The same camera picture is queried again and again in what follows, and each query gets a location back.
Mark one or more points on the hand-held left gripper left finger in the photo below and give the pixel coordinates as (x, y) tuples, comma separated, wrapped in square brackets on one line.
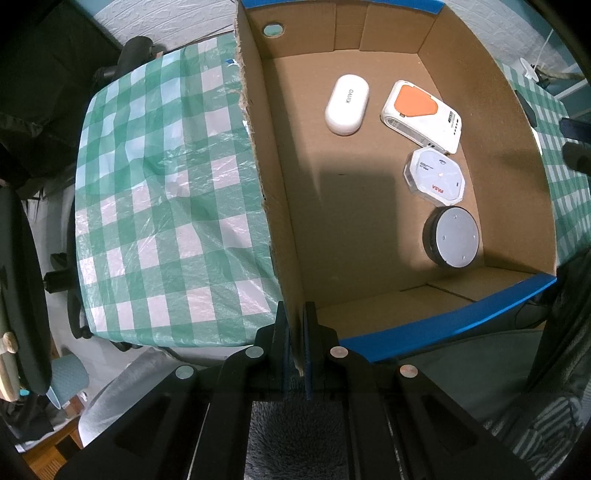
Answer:
[(287, 374)]

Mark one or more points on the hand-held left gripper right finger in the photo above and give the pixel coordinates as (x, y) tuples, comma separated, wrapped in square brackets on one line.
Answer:
[(308, 374)]

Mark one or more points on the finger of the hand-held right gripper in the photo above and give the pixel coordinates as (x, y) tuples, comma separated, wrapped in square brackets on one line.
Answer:
[(577, 128), (578, 158)]

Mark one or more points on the white octagonal device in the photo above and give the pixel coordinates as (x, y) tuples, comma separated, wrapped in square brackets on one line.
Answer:
[(436, 177)]

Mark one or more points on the round grey disc device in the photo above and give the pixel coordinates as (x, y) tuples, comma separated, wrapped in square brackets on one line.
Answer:
[(455, 237)]

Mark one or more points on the white device with orange patch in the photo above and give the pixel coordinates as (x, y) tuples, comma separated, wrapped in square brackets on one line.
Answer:
[(422, 115)]

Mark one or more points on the blue cardboard box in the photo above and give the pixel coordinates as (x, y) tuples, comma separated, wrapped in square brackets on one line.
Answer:
[(369, 184)]

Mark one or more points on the white oval case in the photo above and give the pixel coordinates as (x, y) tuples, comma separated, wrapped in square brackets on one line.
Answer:
[(346, 105)]

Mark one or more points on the green checkered tablecloth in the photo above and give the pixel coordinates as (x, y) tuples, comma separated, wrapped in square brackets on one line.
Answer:
[(175, 207)]

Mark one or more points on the light blue stool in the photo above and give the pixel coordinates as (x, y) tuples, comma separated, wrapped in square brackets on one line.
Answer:
[(67, 381)]

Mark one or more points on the black office chair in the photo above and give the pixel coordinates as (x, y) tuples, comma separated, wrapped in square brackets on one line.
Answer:
[(23, 277)]

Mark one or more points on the black chair armrest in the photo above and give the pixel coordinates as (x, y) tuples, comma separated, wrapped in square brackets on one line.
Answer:
[(127, 57)]

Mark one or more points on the black jacket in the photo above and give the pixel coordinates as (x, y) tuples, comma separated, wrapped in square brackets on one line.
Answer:
[(37, 92)]

